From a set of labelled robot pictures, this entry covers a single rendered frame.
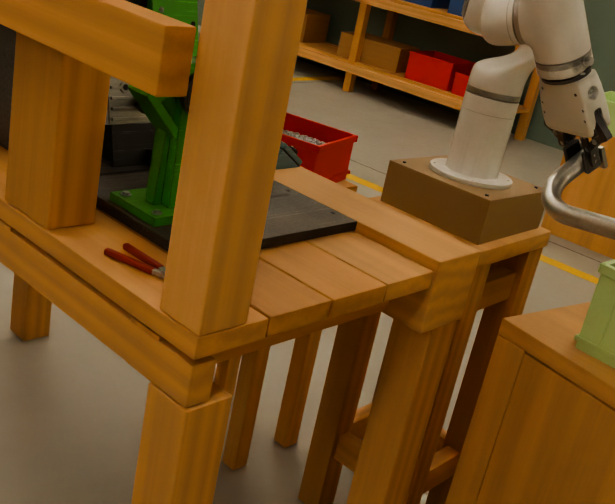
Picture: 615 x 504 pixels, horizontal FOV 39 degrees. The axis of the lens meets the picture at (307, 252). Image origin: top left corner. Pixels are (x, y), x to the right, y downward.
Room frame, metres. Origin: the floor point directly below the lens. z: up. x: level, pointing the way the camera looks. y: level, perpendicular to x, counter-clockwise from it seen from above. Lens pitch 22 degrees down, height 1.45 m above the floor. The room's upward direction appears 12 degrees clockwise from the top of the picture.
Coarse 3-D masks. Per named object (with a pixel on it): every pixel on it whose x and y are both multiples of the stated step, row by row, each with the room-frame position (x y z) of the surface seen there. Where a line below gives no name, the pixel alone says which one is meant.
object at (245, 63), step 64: (256, 0) 1.04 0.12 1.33; (64, 64) 1.29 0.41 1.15; (256, 64) 1.06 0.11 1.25; (64, 128) 1.30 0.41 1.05; (192, 128) 1.09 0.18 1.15; (256, 128) 1.07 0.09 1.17; (64, 192) 1.31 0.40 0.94; (192, 192) 1.08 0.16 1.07; (256, 192) 1.09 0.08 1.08; (192, 256) 1.07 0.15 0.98; (256, 256) 1.11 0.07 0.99; (192, 320) 1.05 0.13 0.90
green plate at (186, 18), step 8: (152, 0) 1.72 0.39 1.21; (160, 0) 1.74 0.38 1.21; (168, 0) 1.75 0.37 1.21; (176, 0) 1.77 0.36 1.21; (184, 0) 1.78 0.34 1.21; (192, 0) 1.80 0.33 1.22; (152, 8) 1.72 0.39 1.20; (168, 8) 1.75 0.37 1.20; (176, 8) 1.77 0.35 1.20; (184, 8) 1.78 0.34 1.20; (192, 8) 1.80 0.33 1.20; (168, 16) 1.75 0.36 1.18; (176, 16) 1.76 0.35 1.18; (184, 16) 1.78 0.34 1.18; (192, 16) 1.79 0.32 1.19; (192, 24) 1.79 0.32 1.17
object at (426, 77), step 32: (384, 0) 7.36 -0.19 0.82; (416, 0) 7.31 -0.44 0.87; (448, 0) 7.46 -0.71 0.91; (320, 32) 8.16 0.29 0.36; (352, 32) 7.78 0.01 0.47; (384, 32) 7.89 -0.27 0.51; (352, 64) 7.51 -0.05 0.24; (384, 64) 7.44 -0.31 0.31; (416, 64) 7.20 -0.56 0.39; (448, 64) 7.05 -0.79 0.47; (448, 96) 6.95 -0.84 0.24
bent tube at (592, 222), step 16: (576, 160) 1.39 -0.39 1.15; (560, 176) 1.36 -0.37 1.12; (576, 176) 1.38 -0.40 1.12; (544, 192) 1.33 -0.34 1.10; (560, 192) 1.34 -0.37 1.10; (544, 208) 1.31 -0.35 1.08; (560, 208) 1.28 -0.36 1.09; (576, 208) 1.27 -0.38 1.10; (576, 224) 1.25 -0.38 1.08; (592, 224) 1.23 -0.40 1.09; (608, 224) 1.21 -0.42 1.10
